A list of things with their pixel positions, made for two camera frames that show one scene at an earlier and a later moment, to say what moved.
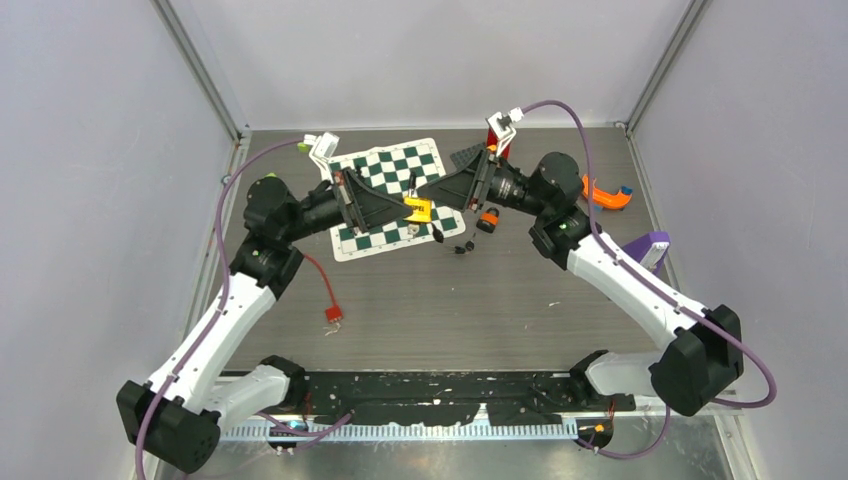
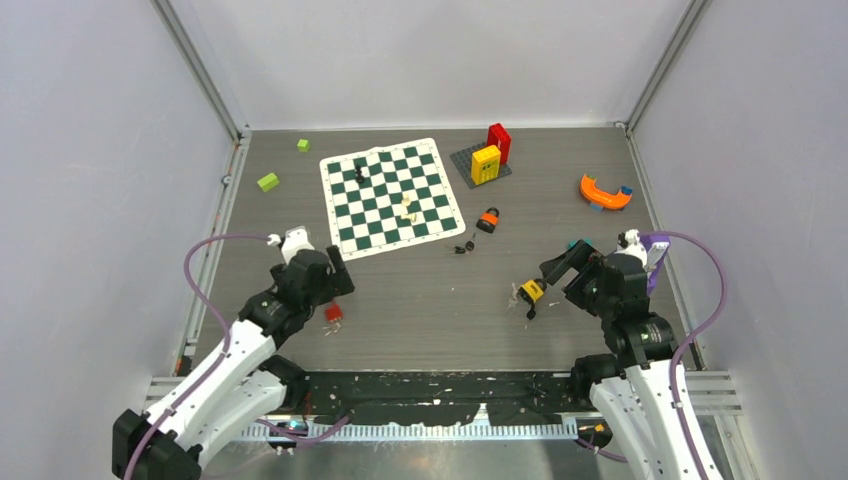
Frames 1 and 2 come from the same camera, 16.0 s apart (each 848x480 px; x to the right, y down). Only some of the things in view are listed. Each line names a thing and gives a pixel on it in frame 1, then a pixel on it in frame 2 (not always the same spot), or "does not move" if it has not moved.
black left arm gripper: x=352 y=195 to x=336 y=283
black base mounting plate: x=451 y=398 does not move
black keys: x=469 y=246 does not move
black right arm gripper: x=466 y=189 to x=577 y=257
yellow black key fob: x=422 y=209 to x=531 y=291
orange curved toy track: x=604 y=199 does not move
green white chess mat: x=397 y=171 does not move
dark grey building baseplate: x=462 y=157 does not move
